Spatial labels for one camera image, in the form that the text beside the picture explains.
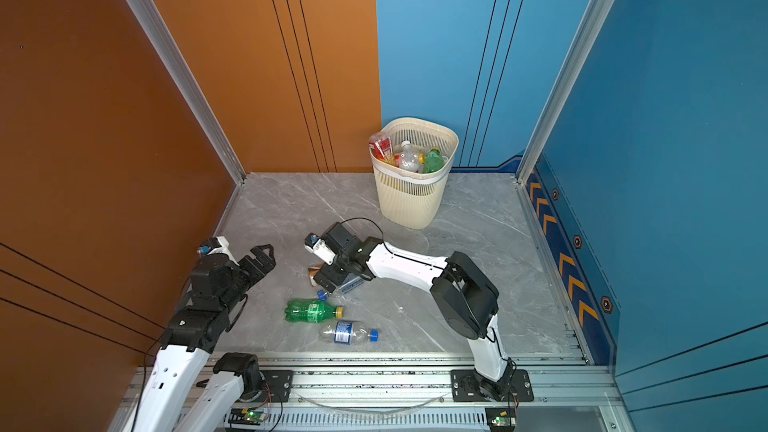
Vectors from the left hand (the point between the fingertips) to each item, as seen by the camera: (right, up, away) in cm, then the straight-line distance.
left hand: (262, 252), depth 76 cm
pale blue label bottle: (+22, -11, +11) cm, 27 cm away
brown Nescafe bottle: (+10, -8, +11) cm, 17 cm away
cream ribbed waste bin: (+40, +14, +14) cm, 44 cm away
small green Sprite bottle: (+47, +26, +17) cm, 56 cm away
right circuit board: (+60, -39, -5) cm, 72 cm away
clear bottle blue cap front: (+22, -21, +1) cm, 30 cm away
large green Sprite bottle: (+11, -17, +4) cm, 21 cm away
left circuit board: (-1, -38, -6) cm, 39 cm away
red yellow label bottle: (+30, +28, +6) cm, 42 cm away
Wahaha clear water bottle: (+38, +26, +8) cm, 47 cm away
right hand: (+14, -6, +10) cm, 18 cm away
